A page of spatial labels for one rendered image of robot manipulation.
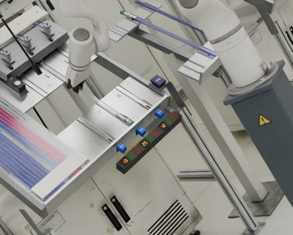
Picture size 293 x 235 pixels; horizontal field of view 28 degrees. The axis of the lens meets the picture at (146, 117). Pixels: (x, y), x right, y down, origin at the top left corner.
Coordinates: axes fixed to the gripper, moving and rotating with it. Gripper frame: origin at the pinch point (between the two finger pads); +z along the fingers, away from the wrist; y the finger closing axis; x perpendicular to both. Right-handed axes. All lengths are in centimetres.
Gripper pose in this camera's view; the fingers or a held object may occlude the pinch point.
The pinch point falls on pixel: (77, 86)
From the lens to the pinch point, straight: 237.2
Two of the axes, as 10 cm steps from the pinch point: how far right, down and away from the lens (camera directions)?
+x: 7.5, 6.0, -2.8
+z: -1.4, 5.5, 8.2
